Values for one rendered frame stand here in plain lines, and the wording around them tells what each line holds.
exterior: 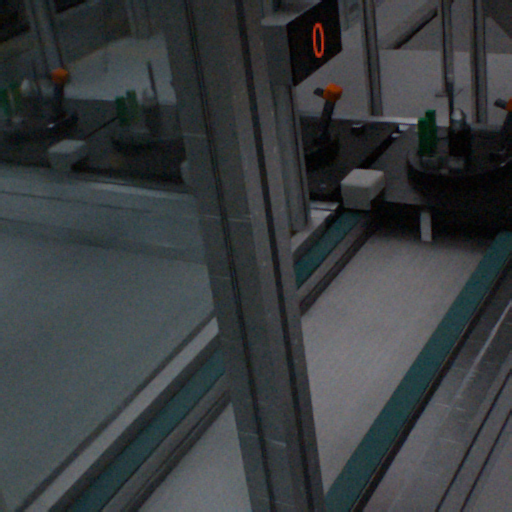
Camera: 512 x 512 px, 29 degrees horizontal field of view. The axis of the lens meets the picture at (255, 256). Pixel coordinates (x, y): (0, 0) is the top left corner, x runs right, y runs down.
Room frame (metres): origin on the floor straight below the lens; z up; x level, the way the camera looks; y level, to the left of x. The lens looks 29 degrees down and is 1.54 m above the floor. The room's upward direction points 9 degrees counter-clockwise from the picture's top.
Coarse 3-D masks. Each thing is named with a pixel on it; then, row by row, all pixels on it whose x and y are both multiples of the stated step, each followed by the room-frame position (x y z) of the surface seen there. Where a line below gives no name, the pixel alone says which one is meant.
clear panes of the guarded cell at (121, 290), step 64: (0, 0) 0.31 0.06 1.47; (64, 0) 0.33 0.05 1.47; (128, 0) 0.36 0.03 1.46; (0, 64) 0.30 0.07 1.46; (64, 64) 0.33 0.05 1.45; (128, 64) 0.35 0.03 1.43; (192, 64) 0.39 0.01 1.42; (0, 128) 0.30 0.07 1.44; (64, 128) 0.32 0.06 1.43; (128, 128) 0.35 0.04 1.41; (192, 128) 0.38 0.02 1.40; (0, 192) 0.29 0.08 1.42; (64, 192) 0.32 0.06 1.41; (128, 192) 0.34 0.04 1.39; (192, 192) 0.37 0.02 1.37; (0, 256) 0.29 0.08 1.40; (64, 256) 0.31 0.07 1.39; (128, 256) 0.34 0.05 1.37; (192, 256) 0.37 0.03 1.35; (0, 320) 0.28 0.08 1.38; (64, 320) 0.30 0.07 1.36; (128, 320) 0.33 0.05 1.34; (192, 320) 0.36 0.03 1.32; (0, 384) 0.27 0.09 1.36; (64, 384) 0.30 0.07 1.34; (128, 384) 0.32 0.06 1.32; (192, 384) 0.35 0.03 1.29; (0, 448) 0.27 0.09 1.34; (64, 448) 0.29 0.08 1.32; (128, 448) 0.32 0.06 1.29; (192, 448) 0.35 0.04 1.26; (256, 448) 0.39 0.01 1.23
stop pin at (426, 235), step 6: (426, 210) 1.10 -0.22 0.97; (432, 210) 1.10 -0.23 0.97; (420, 216) 1.10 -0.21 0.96; (426, 216) 1.10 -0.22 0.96; (432, 216) 1.10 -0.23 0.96; (420, 222) 1.10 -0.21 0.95; (426, 222) 1.10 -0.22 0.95; (432, 222) 1.10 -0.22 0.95; (426, 228) 1.10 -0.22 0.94; (432, 228) 1.10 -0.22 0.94; (426, 234) 1.10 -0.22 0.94; (432, 234) 1.10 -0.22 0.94; (426, 240) 1.10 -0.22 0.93; (432, 240) 1.10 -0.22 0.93
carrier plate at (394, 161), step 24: (408, 144) 1.30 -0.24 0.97; (384, 168) 1.24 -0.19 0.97; (384, 192) 1.16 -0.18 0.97; (408, 192) 1.15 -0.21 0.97; (432, 192) 1.14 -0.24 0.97; (456, 192) 1.13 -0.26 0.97; (480, 192) 1.12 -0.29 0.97; (504, 192) 1.11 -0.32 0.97; (408, 216) 1.12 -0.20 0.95; (456, 216) 1.09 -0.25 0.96; (480, 216) 1.07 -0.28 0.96; (504, 216) 1.05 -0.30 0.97
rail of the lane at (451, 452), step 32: (480, 320) 0.86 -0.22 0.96; (480, 352) 0.80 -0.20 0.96; (448, 384) 0.76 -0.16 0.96; (480, 384) 0.75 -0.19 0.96; (448, 416) 0.72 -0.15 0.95; (480, 416) 0.72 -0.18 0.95; (416, 448) 0.68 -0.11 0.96; (448, 448) 0.67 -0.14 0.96; (480, 448) 0.72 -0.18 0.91; (384, 480) 0.64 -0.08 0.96; (416, 480) 0.64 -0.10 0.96; (448, 480) 0.65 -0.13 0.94; (480, 480) 0.72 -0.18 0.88
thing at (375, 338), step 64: (320, 256) 1.06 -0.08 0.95; (384, 256) 1.09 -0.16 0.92; (448, 256) 1.07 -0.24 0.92; (320, 320) 0.97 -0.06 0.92; (384, 320) 0.95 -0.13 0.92; (448, 320) 0.88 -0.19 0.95; (320, 384) 0.85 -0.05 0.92; (384, 384) 0.83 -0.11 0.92; (320, 448) 0.75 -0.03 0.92; (384, 448) 0.70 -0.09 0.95
